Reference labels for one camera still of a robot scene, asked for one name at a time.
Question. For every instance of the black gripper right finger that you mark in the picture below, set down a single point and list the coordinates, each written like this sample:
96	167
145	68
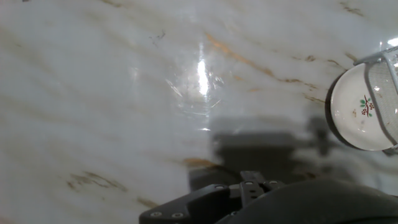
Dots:
273	183

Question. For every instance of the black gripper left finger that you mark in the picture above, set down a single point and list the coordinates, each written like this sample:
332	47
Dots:
205	202

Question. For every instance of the clear plastic box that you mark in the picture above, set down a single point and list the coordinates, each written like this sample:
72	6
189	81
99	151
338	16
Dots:
387	90

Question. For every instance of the marble pattern table sheet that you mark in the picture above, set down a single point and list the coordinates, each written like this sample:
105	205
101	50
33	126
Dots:
93	93

